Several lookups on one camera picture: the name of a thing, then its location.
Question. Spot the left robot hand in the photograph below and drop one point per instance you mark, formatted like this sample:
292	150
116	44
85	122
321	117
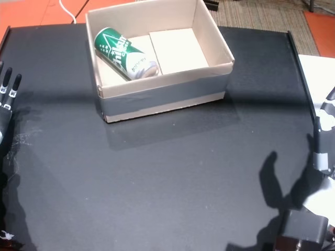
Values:
5	109

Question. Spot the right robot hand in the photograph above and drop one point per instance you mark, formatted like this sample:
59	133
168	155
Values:
320	159

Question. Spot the green beverage can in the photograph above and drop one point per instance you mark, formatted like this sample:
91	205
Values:
115	49

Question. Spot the taped cardboard paper box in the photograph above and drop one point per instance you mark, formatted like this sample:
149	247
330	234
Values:
162	99

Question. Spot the white side table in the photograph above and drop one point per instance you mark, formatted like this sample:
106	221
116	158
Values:
316	78

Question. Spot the brown woven carpet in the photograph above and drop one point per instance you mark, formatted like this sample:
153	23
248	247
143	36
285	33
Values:
261	18

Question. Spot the black furniture foot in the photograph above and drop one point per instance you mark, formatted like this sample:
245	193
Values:
212	5

